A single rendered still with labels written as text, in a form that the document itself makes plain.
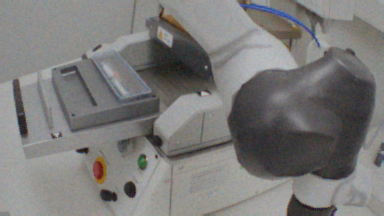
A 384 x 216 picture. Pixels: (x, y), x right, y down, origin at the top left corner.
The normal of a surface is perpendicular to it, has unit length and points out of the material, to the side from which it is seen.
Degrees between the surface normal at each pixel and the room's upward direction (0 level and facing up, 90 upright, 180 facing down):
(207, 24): 102
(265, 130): 72
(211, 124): 90
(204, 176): 90
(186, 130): 90
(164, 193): 90
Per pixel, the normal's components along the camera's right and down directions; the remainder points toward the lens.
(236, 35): 0.32, 0.56
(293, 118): -0.03, -0.19
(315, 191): -0.59, 0.40
